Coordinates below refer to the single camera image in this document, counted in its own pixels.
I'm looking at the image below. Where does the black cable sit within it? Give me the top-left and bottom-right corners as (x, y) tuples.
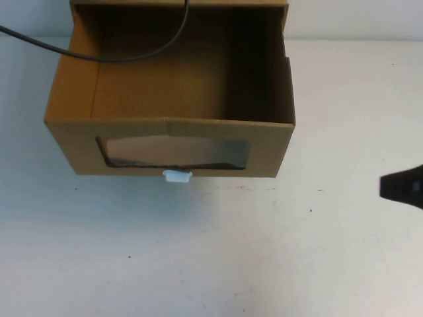
(0, 0), (190, 63)

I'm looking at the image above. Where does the white plastic drawer handle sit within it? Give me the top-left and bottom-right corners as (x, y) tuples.
(164, 169), (194, 184)

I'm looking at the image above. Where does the brown cardboard shoe box sleeve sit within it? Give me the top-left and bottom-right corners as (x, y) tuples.
(69, 0), (290, 59)

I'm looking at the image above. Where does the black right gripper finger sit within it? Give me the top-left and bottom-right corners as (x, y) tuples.
(379, 186), (423, 211)
(379, 163), (423, 188)

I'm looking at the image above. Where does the brown cardboard windowed drawer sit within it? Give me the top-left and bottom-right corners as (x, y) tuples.
(44, 4), (297, 178)

